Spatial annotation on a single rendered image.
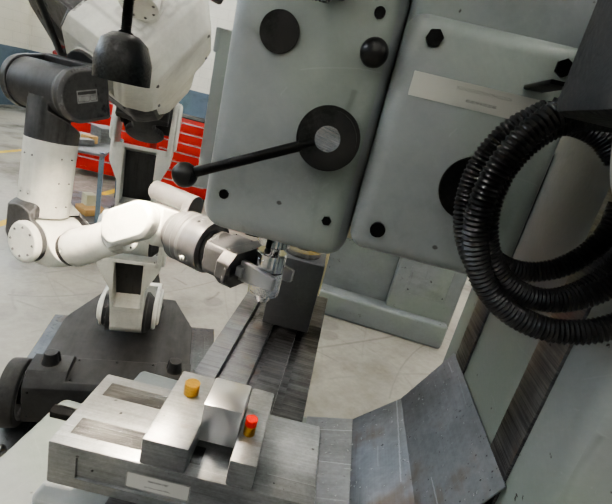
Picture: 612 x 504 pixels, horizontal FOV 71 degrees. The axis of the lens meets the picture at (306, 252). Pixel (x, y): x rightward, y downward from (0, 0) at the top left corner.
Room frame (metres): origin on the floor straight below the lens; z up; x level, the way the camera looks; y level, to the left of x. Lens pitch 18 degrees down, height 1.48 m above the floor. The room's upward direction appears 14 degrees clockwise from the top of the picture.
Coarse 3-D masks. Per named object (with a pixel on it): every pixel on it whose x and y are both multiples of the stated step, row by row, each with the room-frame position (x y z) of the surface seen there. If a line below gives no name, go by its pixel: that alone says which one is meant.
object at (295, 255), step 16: (288, 256) 0.99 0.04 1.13; (304, 256) 1.00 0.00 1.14; (320, 256) 1.05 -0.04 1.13; (304, 272) 0.98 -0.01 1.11; (320, 272) 0.98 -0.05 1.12; (288, 288) 0.98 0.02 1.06; (304, 288) 0.98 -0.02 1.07; (272, 304) 0.98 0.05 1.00; (288, 304) 0.98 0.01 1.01; (304, 304) 0.98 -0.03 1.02; (272, 320) 0.98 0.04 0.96; (288, 320) 0.98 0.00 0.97; (304, 320) 0.98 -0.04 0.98
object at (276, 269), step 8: (256, 256) 0.60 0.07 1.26; (256, 264) 0.60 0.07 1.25; (264, 264) 0.59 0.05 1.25; (272, 264) 0.59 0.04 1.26; (280, 264) 0.60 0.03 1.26; (272, 272) 0.59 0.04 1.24; (280, 272) 0.60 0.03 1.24; (280, 280) 0.61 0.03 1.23; (256, 288) 0.59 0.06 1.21; (256, 296) 0.59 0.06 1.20; (264, 296) 0.59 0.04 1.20; (272, 296) 0.60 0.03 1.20
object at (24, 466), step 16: (64, 400) 0.78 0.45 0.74; (48, 416) 0.73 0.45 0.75; (32, 432) 0.68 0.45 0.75; (48, 432) 0.69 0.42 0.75; (16, 448) 0.63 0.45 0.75; (32, 448) 0.64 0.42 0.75; (0, 464) 0.59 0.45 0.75; (16, 464) 0.60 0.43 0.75; (32, 464) 0.61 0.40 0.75; (0, 480) 0.56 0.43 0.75; (16, 480) 0.57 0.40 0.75; (32, 480) 0.58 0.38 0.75; (0, 496) 0.53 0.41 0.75; (16, 496) 0.54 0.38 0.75
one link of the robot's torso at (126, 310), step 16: (112, 256) 1.18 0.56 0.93; (128, 256) 1.21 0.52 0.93; (144, 256) 1.24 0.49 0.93; (160, 256) 1.20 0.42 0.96; (112, 272) 1.17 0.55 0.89; (128, 272) 1.23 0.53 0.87; (144, 272) 1.19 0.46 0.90; (112, 288) 1.19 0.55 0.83; (128, 288) 1.26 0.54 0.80; (144, 288) 1.21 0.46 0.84; (112, 304) 1.21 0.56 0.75; (128, 304) 1.24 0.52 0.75; (144, 304) 1.28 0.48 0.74; (112, 320) 1.24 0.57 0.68; (128, 320) 1.25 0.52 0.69; (144, 320) 1.27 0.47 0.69
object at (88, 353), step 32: (64, 320) 1.34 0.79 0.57; (96, 320) 1.39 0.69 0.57; (160, 320) 1.49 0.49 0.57; (64, 352) 1.17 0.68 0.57; (96, 352) 1.21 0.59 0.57; (128, 352) 1.25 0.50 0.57; (160, 352) 1.29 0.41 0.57; (32, 384) 0.98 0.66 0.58; (64, 384) 1.01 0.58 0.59; (96, 384) 1.04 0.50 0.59; (32, 416) 0.98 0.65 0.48
